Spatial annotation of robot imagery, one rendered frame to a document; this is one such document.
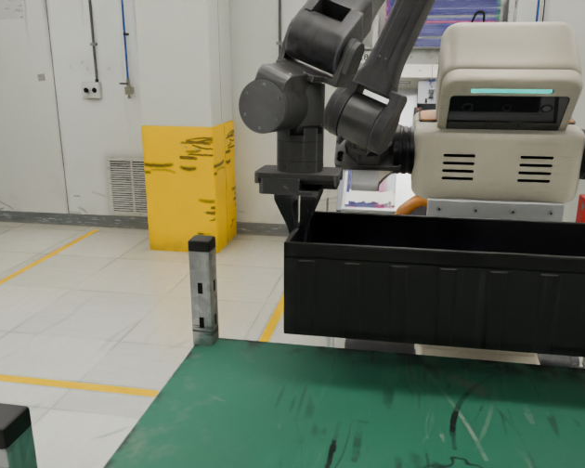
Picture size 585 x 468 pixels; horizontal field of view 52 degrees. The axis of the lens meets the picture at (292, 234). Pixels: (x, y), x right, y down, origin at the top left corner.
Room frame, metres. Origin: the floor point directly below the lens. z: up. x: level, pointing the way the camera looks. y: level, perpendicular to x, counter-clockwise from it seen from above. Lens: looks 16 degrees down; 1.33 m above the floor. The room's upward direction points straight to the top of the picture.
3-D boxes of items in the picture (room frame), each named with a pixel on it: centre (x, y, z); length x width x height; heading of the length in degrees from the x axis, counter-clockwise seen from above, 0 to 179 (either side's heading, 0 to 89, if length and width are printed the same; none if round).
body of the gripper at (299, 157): (0.73, -0.01, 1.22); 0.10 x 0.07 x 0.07; 80
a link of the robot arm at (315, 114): (0.72, -0.01, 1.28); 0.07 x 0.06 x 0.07; 154
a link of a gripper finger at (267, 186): (0.73, 0.00, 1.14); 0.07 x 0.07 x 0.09; 80
